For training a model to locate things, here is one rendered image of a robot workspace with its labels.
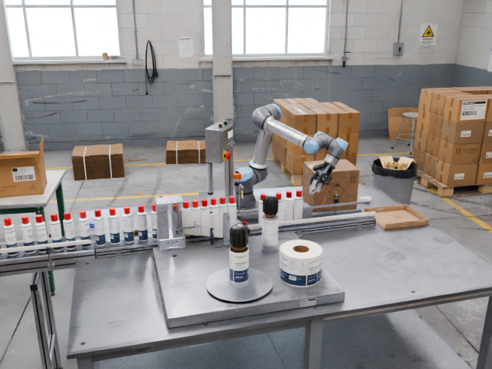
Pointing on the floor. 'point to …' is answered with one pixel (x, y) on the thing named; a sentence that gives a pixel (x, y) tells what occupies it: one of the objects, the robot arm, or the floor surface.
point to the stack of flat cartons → (98, 162)
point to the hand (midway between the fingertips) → (310, 192)
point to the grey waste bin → (395, 187)
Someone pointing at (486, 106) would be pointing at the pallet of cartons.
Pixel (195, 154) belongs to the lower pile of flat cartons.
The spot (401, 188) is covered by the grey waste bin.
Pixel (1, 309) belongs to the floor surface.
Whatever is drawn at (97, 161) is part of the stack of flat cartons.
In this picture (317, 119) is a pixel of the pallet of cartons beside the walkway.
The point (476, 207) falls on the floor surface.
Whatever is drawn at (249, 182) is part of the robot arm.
